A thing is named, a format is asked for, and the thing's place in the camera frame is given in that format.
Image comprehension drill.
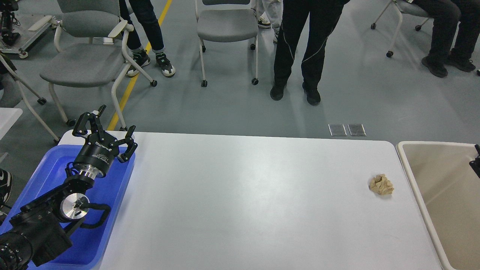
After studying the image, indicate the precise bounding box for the white side table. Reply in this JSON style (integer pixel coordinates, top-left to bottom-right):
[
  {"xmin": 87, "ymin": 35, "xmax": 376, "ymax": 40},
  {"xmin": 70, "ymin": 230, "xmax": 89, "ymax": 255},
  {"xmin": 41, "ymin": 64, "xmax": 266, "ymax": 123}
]
[{"xmin": 0, "ymin": 107, "xmax": 23, "ymax": 139}]

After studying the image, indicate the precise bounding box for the person in black trousers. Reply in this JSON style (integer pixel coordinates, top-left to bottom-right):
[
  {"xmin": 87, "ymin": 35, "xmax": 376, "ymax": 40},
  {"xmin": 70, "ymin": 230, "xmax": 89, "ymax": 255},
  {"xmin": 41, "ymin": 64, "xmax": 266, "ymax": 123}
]
[{"xmin": 270, "ymin": 0, "xmax": 350, "ymax": 106}]

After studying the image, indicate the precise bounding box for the left metal floor plate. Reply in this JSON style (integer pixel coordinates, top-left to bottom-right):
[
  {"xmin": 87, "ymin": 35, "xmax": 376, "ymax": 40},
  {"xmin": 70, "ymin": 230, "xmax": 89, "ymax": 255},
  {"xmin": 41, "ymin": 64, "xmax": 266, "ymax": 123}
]
[{"xmin": 328, "ymin": 124, "xmax": 347, "ymax": 137}]

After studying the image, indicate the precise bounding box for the grey chair at left edge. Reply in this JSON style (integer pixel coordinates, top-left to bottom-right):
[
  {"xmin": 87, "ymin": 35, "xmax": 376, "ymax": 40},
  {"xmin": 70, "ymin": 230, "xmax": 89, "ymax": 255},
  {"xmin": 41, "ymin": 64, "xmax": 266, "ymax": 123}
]
[{"xmin": 0, "ymin": 53, "xmax": 61, "ymax": 144}]

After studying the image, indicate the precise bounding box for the grey chair far right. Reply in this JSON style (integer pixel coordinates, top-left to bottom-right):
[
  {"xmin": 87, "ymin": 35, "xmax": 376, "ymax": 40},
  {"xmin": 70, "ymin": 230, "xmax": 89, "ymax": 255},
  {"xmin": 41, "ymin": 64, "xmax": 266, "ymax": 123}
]
[{"xmin": 370, "ymin": 0, "xmax": 431, "ymax": 58}]

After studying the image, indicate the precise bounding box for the blue plastic tray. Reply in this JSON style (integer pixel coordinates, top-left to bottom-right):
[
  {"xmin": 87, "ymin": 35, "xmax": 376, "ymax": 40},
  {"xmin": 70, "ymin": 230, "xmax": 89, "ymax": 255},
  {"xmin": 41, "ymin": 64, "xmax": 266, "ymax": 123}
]
[{"xmin": 7, "ymin": 145, "xmax": 135, "ymax": 270}]

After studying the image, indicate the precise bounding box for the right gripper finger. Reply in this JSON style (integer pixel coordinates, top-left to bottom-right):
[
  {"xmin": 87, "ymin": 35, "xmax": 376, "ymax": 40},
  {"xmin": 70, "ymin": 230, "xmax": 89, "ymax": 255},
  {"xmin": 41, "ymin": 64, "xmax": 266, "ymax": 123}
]
[{"xmin": 469, "ymin": 145, "xmax": 480, "ymax": 178}]

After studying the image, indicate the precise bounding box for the grey chair with armrests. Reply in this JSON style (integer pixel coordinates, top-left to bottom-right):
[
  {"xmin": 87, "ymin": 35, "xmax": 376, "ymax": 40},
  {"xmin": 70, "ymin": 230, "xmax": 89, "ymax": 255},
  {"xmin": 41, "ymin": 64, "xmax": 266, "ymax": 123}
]
[{"xmin": 40, "ymin": 0, "xmax": 157, "ymax": 131}]

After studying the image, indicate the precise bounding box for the right metal floor plate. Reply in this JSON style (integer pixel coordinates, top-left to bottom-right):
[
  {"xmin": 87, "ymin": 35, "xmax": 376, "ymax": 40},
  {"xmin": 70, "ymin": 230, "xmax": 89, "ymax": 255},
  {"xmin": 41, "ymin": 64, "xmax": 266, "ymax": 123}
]
[{"xmin": 348, "ymin": 124, "xmax": 367, "ymax": 137}]

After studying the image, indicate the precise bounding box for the person in dark jeans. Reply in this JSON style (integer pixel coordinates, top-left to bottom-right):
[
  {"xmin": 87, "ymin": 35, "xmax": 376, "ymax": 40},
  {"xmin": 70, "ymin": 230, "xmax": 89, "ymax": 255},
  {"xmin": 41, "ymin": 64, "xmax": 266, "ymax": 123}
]
[{"xmin": 127, "ymin": 0, "xmax": 176, "ymax": 78}]

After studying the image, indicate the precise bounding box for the wheeled equipment cart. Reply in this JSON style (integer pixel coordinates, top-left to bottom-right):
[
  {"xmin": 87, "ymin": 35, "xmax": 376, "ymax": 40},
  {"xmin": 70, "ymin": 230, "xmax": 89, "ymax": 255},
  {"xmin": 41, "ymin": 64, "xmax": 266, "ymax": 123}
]
[{"xmin": 0, "ymin": 0, "xmax": 62, "ymax": 59}]

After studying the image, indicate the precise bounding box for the person at far right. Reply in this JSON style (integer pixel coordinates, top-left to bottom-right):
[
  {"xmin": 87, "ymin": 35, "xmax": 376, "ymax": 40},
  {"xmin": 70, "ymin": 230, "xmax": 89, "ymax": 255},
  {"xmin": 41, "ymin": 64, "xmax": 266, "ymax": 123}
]
[{"xmin": 412, "ymin": 0, "xmax": 480, "ymax": 78}]

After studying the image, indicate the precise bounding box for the crumpled brown paper ball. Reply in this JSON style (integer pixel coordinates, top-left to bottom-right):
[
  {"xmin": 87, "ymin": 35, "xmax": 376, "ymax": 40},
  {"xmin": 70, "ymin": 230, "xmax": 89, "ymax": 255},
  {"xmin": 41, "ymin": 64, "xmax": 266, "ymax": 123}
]
[{"xmin": 369, "ymin": 173, "xmax": 394, "ymax": 195}]

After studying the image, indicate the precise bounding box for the black white shoe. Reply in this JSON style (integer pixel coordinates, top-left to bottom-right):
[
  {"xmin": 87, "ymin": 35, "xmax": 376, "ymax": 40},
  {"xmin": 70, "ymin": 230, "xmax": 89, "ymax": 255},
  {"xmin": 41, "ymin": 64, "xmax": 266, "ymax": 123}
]
[{"xmin": 0, "ymin": 168, "xmax": 13, "ymax": 207}]

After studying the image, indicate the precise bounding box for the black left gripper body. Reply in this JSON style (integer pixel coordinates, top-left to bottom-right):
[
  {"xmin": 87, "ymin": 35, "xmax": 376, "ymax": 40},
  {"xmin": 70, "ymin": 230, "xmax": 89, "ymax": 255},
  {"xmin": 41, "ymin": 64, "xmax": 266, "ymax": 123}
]
[{"xmin": 73, "ymin": 133, "xmax": 119, "ymax": 178}]

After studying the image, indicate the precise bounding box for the grey armless chair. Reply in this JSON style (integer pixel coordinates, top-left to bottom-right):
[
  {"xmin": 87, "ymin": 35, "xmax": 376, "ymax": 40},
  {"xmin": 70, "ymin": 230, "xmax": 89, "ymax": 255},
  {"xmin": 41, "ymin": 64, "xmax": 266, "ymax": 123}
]
[{"xmin": 194, "ymin": 0, "xmax": 259, "ymax": 87}]

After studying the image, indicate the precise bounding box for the beige plastic bin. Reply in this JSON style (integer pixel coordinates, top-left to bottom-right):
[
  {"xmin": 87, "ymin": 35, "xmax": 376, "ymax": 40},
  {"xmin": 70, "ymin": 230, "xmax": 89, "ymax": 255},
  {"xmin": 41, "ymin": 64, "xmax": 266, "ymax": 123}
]
[{"xmin": 397, "ymin": 141, "xmax": 480, "ymax": 270}]

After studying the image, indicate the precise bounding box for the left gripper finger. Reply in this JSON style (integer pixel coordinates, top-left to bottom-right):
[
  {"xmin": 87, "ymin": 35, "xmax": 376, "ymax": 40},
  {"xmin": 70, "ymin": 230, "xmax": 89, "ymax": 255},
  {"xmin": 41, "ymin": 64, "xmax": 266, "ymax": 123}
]
[
  {"xmin": 112, "ymin": 125, "xmax": 138, "ymax": 164},
  {"xmin": 72, "ymin": 105, "xmax": 106, "ymax": 137}
]

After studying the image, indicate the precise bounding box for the metal floor plate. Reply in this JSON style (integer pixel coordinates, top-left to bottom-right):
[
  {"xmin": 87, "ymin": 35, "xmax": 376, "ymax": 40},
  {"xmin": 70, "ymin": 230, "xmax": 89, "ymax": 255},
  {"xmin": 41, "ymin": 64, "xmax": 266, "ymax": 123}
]
[
  {"xmin": 348, "ymin": 124, "xmax": 367, "ymax": 137},
  {"xmin": 328, "ymin": 124, "xmax": 347, "ymax": 137}
]

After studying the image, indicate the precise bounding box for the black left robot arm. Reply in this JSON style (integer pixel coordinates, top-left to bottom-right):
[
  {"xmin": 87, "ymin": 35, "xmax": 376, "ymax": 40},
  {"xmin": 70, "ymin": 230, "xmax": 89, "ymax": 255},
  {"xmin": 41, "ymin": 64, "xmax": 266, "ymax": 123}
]
[{"xmin": 1, "ymin": 105, "xmax": 137, "ymax": 270}]

